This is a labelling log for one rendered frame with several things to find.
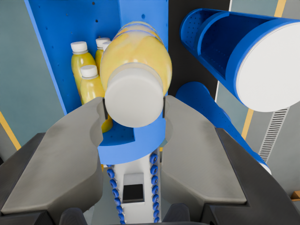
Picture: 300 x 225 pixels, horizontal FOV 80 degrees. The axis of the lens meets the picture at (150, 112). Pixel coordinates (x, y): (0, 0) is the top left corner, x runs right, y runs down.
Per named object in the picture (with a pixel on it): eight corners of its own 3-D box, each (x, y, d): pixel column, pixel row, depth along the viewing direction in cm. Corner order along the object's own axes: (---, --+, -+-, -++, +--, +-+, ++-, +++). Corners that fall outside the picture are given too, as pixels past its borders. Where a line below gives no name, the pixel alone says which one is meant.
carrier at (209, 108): (185, 115, 168) (213, 98, 160) (223, 207, 94) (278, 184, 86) (168, 93, 155) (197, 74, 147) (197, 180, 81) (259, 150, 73)
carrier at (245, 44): (223, 10, 124) (183, 5, 121) (353, 26, 50) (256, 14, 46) (211, 52, 138) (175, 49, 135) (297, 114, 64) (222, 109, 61)
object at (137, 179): (124, 177, 91) (122, 207, 78) (123, 172, 89) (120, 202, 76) (143, 175, 92) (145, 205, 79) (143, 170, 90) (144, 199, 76)
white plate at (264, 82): (355, 28, 49) (351, 27, 50) (260, 16, 46) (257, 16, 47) (300, 114, 63) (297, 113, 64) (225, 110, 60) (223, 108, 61)
